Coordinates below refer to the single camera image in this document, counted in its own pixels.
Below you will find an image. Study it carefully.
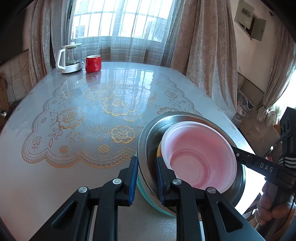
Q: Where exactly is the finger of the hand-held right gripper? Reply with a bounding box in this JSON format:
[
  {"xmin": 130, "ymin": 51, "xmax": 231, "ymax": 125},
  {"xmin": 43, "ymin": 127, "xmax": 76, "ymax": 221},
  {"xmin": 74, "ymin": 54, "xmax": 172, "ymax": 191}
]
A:
[{"xmin": 230, "ymin": 144, "xmax": 282, "ymax": 183}]

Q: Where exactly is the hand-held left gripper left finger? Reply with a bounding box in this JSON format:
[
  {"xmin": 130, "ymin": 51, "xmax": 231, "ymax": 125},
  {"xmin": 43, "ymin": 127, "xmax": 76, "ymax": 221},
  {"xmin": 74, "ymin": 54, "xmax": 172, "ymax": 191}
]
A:
[{"xmin": 30, "ymin": 156, "xmax": 139, "ymax": 241}]

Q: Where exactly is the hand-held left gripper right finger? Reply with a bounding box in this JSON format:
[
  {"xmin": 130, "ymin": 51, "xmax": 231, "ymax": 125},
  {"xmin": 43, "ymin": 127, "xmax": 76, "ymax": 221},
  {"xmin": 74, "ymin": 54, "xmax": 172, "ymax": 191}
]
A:
[{"xmin": 157, "ymin": 156, "xmax": 266, "ymax": 241}]

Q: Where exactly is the stainless steel bowl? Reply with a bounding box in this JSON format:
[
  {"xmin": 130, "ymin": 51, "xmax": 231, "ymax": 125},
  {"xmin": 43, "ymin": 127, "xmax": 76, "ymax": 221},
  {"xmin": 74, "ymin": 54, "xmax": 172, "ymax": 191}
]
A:
[{"xmin": 137, "ymin": 112, "xmax": 246, "ymax": 217}]

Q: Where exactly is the red plastic bowl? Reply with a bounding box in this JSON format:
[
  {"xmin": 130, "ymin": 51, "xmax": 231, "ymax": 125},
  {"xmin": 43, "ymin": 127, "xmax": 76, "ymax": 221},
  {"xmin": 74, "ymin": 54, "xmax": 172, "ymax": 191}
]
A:
[{"xmin": 161, "ymin": 121, "xmax": 238, "ymax": 194}]

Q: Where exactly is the person's right hand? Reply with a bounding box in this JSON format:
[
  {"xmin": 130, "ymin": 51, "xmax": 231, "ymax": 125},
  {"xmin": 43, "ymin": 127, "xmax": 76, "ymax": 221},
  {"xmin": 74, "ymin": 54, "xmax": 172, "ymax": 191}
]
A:
[{"xmin": 254, "ymin": 185, "xmax": 296, "ymax": 232}]

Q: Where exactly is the grey patterned bag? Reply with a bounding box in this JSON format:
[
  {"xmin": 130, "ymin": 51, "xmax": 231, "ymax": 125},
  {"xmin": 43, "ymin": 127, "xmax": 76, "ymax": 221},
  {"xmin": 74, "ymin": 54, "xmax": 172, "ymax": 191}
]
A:
[{"xmin": 236, "ymin": 89, "xmax": 255, "ymax": 127}]

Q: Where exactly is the beige heavy curtain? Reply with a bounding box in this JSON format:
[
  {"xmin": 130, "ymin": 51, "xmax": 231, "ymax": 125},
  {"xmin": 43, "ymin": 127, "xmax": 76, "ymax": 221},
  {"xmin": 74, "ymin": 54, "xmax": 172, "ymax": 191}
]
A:
[
  {"xmin": 29, "ymin": 0, "xmax": 74, "ymax": 81},
  {"xmin": 257, "ymin": 21, "xmax": 296, "ymax": 122},
  {"xmin": 171, "ymin": 0, "xmax": 238, "ymax": 121}
]

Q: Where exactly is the red mug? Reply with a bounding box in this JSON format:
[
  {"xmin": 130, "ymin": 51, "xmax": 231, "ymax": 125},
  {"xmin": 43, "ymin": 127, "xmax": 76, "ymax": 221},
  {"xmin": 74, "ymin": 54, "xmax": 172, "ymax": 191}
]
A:
[{"xmin": 85, "ymin": 55, "xmax": 102, "ymax": 73}]

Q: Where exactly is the sheer white curtain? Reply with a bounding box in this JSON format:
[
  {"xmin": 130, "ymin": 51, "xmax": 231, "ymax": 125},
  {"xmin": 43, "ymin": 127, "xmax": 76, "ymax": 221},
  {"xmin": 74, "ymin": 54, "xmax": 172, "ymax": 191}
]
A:
[{"xmin": 50, "ymin": 0, "xmax": 185, "ymax": 67}]

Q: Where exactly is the white glass electric kettle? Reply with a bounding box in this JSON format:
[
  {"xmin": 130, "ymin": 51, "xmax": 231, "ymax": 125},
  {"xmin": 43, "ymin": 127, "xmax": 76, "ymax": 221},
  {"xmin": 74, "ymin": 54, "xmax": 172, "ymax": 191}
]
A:
[{"xmin": 56, "ymin": 42, "xmax": 84, "ymax": 74}]

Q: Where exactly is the barred window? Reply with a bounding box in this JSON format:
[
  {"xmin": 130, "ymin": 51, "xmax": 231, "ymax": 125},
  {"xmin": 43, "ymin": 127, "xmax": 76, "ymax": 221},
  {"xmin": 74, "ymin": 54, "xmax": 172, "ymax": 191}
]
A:
[{"xmin": 69, "ymin": 0, "xmax": 176, "ymax": 41}]

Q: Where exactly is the black white-striped strap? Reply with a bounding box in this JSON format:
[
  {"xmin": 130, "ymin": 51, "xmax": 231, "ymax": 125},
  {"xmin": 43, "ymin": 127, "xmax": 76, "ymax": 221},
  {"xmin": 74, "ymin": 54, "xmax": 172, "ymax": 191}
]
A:
[{"xmin": 279, "ymin": 155, "xmax": 296, "ymax": 167}]

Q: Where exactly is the grey wall electrical box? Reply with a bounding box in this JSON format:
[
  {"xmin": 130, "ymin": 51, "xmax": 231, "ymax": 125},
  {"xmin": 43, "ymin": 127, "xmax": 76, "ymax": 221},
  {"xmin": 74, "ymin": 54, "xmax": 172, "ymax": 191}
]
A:
[{"xmin": 235, "ymin": 0, "xmax": 266, "ymax": 42}]

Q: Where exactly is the black wall television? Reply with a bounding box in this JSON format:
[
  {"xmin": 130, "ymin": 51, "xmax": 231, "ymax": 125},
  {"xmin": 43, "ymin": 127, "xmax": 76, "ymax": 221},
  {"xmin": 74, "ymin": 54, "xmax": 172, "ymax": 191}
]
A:
[{"xmin": 0, "ymin": 17, "xmax": 29, "ymax": 64}]

